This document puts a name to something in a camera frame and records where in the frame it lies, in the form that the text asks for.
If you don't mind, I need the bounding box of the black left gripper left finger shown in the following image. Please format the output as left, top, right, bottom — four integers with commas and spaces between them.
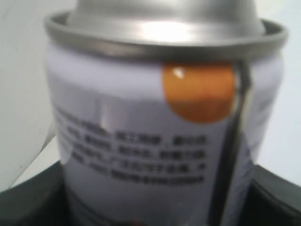
0, 162, 71, 226

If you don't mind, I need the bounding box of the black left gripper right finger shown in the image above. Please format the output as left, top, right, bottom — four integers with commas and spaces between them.
244, 166, 301, 226

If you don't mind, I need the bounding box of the silver spray can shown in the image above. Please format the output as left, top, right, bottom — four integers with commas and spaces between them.
44, 0, 288, 226

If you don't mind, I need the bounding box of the white backdrop paper sheet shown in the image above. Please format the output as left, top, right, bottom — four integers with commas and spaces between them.
0, 0, 72, 190

